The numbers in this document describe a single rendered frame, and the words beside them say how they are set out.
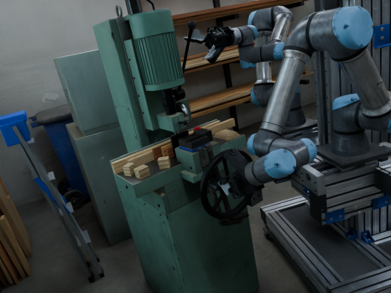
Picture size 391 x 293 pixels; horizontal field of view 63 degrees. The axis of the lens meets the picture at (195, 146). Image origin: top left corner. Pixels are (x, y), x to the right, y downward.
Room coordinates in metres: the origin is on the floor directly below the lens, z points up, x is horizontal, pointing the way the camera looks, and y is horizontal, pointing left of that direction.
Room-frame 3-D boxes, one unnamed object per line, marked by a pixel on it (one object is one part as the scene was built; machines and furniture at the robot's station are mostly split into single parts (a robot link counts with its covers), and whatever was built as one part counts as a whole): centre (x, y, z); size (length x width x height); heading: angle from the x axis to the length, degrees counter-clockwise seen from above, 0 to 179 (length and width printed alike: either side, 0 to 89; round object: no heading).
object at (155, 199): (1.53, 0.14, 0.76); 0.57 x 0.45 x 0.09; 32
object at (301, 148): (0.88, -0.28, 1.00); 0.11 x 0.11 x 0.08; 30
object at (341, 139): (1.22, -0.63, 0.87); 0.15 x 0.15 x 0.10
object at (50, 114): (3.11, 1.18, 0.48); 0.64 x 0.54 x 0.97; 116
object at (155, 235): (1.53, 0.14, 0.36); 0.58 x 0.45 x 0.71; 32
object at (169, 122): (1.44, 0.09, 1.03); 0.14 x 0.07 x 0.09; 32
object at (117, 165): (1.43, 0.11, 0.93); 0.60 x 0.02 x 0.05; 122
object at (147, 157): (1.45, 0.04, 0.92); 0.61 x 0.02 x 0.04; 122
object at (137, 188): (1.32, 0.04, 0.87); 0.61 x 0.30 x 0.06; 122
